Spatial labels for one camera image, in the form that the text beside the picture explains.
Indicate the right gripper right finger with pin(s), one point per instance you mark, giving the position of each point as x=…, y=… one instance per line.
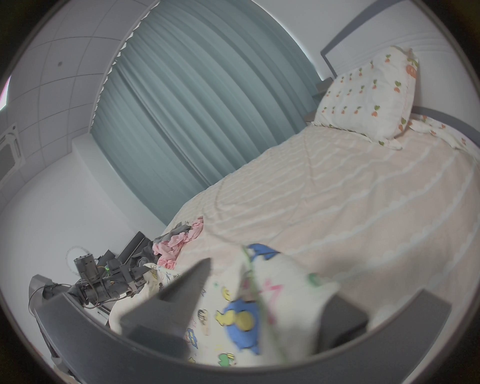
x=343, y=322

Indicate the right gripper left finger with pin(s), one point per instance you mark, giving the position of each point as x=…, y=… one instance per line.
x=176, y=300

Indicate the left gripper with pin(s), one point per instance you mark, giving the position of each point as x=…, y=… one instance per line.
x=131, y=283

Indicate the white printed pyjama top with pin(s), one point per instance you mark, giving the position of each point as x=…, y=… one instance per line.
x=285, y=292

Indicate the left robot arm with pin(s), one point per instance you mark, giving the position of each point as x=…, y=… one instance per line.
x=86, y=268

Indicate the bed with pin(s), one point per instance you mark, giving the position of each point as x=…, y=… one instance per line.
x=337, y=206

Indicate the pink garment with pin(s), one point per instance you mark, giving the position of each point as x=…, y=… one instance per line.
x=170, y=251

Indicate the ceiling air conditioner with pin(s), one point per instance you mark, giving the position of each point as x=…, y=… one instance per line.
x=9, y=157

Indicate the blue-green curtain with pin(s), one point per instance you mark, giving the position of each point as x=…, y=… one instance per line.
x=187, y=112

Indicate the white printed pillow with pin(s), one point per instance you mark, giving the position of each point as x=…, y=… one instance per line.
x=367, y=97

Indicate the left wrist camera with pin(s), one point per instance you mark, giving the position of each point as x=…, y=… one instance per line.
x=110, y=264

